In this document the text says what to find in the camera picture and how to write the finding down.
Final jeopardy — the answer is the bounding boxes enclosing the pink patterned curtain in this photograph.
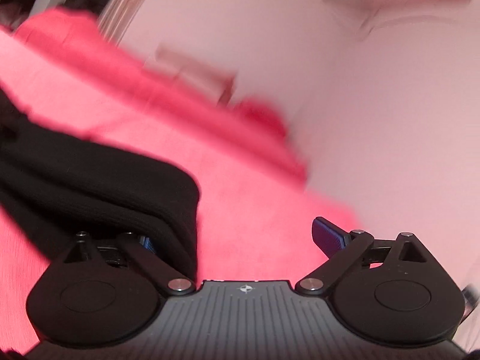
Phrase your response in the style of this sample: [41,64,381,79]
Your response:
[97,0,145,45]

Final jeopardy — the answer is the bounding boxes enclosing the far pink bed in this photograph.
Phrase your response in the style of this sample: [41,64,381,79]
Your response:
[13,8,307,183]

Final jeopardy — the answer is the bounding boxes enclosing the folded red blanket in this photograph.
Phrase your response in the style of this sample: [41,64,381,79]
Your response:
[232,96,288,140]

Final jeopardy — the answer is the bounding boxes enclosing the lower pink pillow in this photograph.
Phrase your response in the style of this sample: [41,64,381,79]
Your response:
[145,46,236,105]

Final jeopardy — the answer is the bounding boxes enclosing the black knit pants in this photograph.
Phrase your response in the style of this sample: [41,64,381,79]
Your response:
[1,93,199,281]

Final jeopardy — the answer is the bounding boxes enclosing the near pink bed blanket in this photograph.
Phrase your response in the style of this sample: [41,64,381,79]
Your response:
[0,29,362,355]

